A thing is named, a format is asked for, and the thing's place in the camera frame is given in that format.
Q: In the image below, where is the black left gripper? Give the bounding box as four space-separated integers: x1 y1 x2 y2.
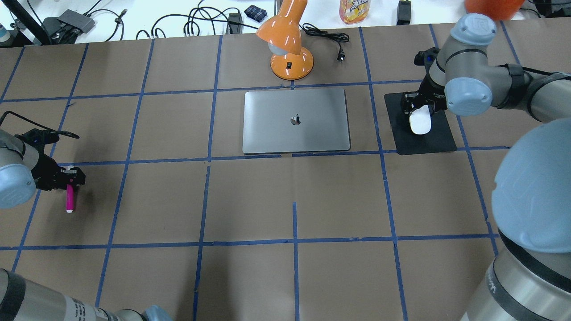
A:
32 154 86 191

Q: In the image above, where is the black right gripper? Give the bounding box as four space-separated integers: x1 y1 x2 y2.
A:
400 79 448 115

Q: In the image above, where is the pink marker pen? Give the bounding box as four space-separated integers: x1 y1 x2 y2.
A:
66 184 75 214

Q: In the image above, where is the white computer mouse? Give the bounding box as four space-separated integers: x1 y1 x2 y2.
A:
409 104 432 136

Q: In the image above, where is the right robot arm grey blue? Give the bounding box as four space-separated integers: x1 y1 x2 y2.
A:
400 13 571 321

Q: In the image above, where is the black mousepad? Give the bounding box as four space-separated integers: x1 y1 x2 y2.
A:
384 93 457 155

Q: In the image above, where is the silver laptop notebook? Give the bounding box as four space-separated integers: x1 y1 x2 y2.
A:
242 87 351 154

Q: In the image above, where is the black power adapter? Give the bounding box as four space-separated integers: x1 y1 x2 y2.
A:
396 0 412 26

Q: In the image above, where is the yellow drink bottle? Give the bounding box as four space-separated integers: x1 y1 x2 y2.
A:
339 0 371 25

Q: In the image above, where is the orange desk lamp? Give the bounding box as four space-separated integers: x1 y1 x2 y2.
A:
256 0 314 81

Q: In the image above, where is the small blue checkered pouch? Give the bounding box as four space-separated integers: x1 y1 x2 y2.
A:
244 5 268 23

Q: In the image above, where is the black lamp power cable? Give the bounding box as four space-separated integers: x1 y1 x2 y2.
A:
302 23 350 63

